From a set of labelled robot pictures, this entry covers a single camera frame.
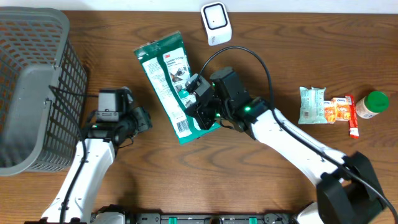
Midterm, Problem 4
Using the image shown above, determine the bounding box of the green lid Knorr jar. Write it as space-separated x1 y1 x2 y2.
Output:
356 91 389 119

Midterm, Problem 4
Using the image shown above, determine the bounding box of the white barcode scanner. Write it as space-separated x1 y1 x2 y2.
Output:
200 1 232 46

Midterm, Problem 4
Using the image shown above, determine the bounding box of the orange Kleenex tissue box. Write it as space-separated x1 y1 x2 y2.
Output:
323 101 336 124

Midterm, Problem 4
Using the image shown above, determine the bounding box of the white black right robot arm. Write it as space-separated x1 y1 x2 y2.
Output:
185 67 387 223

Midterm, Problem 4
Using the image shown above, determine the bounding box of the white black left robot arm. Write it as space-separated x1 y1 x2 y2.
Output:
38 87 152 223

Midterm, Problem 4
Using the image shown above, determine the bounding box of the grey plastic shopping basket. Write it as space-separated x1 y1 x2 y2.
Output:
1 7 88 176

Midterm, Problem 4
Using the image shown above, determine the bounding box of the red sachet stick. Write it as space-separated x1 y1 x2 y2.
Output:
345 95 359 139

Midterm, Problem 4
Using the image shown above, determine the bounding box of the green 3M gloves pack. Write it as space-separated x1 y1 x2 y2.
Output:
134 31 221 145

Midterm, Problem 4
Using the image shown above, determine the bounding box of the narrow orange tissue box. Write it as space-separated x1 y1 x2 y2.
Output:
331 98 351 122

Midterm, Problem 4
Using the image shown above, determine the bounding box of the light teal wipes pack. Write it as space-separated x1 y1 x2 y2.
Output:
298 86 327 124

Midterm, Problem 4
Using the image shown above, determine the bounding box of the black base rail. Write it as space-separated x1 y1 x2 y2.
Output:
90 212 297 224

